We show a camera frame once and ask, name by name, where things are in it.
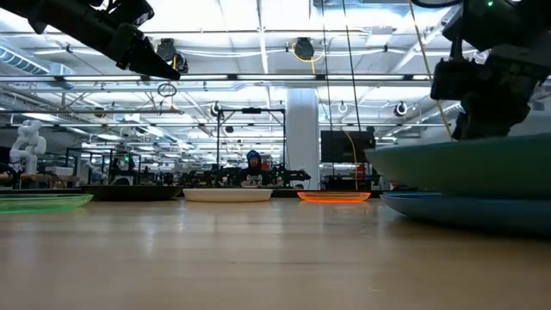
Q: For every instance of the transparent green small plate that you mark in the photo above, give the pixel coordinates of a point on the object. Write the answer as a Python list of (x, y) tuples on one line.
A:
[(43, 203)]

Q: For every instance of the white pillar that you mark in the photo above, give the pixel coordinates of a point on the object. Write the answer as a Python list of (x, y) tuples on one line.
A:
[(302, 138)]

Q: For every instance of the black monitor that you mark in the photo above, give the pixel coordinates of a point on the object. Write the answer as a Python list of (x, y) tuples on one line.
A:
[(340, 146)]

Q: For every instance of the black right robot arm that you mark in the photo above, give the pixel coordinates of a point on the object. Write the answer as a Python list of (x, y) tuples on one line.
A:
[(508, 21)]

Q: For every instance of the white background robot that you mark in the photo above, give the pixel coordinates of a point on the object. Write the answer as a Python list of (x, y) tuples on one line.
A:
[(28, 146)]

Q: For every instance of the blue large plate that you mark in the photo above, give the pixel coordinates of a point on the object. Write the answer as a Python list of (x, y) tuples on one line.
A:
[(473, 213)]

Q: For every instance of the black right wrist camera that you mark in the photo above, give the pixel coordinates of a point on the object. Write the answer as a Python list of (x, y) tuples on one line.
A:
[(450, 82)]

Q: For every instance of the black table frame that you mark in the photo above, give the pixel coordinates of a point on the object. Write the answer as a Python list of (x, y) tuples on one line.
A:
[(284, 194)]

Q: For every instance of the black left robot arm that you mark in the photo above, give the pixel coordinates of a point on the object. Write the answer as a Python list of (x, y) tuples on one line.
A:
[(51, 17)]

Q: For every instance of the white plastic plate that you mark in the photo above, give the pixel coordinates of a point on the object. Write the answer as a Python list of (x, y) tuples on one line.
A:
[(228, 195)]

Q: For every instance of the black background rig frame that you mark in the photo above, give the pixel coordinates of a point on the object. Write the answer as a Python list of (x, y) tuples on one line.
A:
[(218, 138)]

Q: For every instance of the dark green large plate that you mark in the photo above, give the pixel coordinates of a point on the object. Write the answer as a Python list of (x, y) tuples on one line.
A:
[(473, 168)]

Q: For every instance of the person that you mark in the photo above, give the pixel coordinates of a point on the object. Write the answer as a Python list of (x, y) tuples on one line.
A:
[(254, 172)]

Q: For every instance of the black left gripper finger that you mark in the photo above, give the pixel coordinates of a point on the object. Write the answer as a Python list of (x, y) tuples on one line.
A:
[(155, 62), (129, 45)]

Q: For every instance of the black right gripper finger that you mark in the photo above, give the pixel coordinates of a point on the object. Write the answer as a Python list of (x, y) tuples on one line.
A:
[(460, 129)]

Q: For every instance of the orange plastic plate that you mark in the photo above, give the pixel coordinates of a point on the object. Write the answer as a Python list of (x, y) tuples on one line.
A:
[(333, 197)]

